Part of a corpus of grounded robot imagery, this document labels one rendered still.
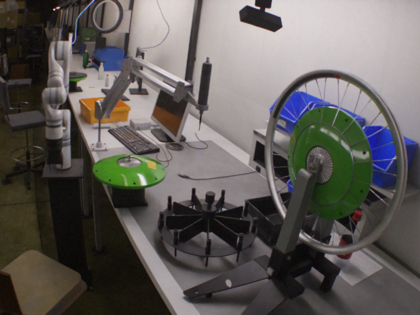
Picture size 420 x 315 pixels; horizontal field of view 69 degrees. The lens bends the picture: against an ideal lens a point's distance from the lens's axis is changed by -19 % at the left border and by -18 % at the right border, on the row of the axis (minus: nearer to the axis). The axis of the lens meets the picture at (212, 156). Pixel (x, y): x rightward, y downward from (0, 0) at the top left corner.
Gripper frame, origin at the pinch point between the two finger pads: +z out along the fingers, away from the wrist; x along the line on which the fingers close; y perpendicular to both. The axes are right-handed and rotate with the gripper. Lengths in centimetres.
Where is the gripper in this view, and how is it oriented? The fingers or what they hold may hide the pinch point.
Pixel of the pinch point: (56, 173)
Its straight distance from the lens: 157.6
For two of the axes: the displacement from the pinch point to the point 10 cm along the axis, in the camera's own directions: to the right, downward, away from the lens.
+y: 3.2, 3.9, -8.6
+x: 9.4, -0.1, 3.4
